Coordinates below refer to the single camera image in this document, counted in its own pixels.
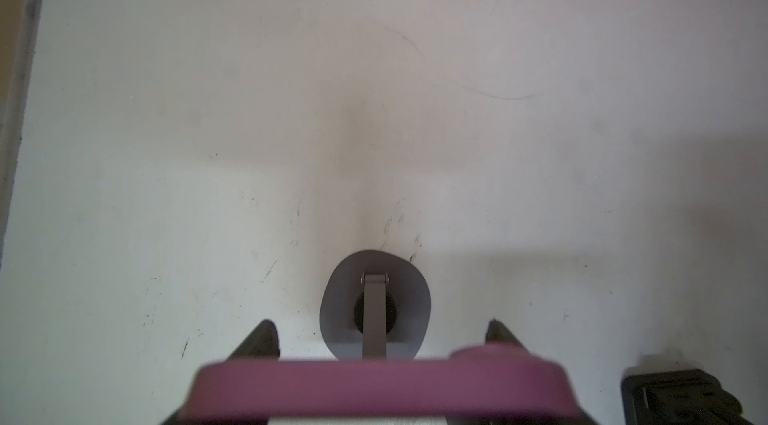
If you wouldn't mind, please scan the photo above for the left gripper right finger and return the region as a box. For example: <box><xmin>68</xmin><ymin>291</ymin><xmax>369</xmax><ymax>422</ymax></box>
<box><xmin>485</xmin><ymin>319</ymin><xmax>524</xmax><ymax>348</ymax></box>

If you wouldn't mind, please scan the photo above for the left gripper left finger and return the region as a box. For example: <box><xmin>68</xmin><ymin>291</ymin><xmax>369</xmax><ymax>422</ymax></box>
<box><xmin>227</xmin><ymin>319</ymin><xmax>280</xmax><ymax>360</ymax></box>

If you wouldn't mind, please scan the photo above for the black phone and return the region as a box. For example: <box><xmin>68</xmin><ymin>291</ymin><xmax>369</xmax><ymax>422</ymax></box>
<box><xmin>179</xmin><ymin>343</ymin><xmax>584</xmax><ymax>423</ymax></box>

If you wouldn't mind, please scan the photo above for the grey round phone stand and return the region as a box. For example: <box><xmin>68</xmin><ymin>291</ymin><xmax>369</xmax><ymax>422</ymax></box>
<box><xmin>319</xmin><ymin>250</ymin><xmax>431</xmax><ymax>360</ymax></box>

